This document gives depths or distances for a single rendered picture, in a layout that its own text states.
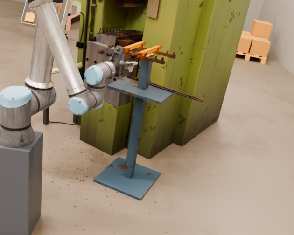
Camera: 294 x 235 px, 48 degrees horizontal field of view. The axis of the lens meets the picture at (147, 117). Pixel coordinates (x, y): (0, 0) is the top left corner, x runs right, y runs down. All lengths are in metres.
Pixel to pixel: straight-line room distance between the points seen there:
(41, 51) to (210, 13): 1.56
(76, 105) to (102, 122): 1.28
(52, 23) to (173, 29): 1.19
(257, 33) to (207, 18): 5.27
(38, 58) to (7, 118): 0.34
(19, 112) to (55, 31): 0.45
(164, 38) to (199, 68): 0.54
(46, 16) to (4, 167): 0.80
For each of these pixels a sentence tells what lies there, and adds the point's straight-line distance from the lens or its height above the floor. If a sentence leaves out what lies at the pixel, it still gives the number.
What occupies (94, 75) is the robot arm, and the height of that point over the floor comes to 1.01.
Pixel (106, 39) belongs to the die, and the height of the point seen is 0.95.
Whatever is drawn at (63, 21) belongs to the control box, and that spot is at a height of 1.02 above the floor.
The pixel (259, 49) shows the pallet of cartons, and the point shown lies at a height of 0.29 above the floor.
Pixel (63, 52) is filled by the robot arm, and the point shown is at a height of 1.12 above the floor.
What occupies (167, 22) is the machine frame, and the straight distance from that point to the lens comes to 2.56.
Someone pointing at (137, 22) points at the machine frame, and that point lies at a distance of 3.12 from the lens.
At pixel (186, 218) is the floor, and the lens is 2.42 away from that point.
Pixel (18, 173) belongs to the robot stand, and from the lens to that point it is 1.87.
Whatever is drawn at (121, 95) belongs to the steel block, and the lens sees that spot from 2.68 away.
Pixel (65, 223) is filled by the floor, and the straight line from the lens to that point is 2.25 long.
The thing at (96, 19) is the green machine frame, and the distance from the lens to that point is 2.96.
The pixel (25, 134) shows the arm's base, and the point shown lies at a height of 0.66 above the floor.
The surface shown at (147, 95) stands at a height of 0.76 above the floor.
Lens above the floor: 1.54
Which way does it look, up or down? 24 degrees down
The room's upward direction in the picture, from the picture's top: 10 degrees clockwise
